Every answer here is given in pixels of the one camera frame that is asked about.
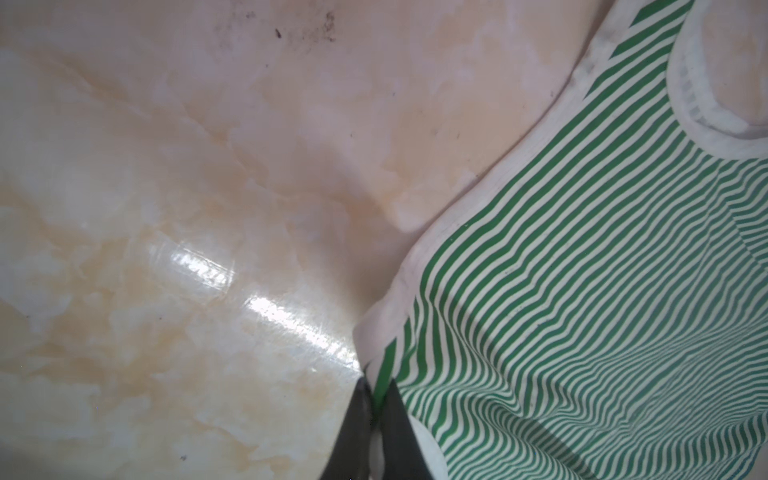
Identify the green white striped garment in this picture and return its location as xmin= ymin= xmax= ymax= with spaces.
xmin=354 ymin=1 xmax=767 ymax=479

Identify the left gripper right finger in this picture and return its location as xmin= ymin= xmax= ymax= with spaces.
xmin=379 ymin=380 xmax=433 ymax=480

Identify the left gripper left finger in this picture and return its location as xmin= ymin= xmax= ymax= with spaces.
xmin=319 ymin=377 xmax=374 ymax=480

